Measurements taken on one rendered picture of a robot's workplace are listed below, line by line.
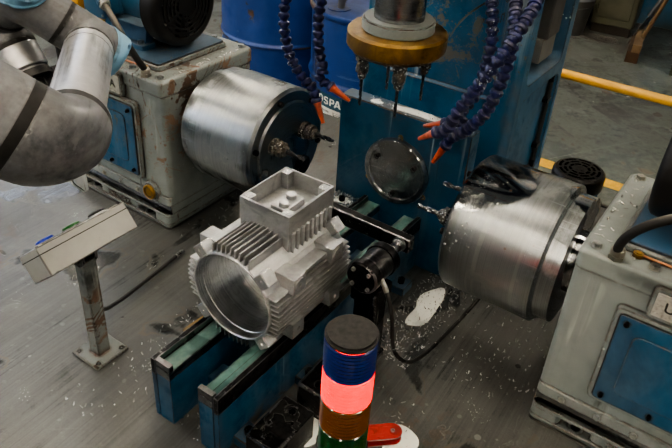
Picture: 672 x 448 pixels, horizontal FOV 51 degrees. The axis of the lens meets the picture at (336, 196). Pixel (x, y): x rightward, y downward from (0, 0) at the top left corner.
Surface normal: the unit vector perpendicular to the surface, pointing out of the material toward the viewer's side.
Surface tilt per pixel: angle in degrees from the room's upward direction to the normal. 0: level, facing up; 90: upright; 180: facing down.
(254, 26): 82
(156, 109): 89
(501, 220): 47
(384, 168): 90
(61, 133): 71
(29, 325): 0
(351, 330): 0
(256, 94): 20
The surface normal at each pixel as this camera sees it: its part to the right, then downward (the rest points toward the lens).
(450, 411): 0.06, -0.84
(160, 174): -0.57, 0.41
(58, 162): 0.67, 0.57
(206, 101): -0.38, -0.27
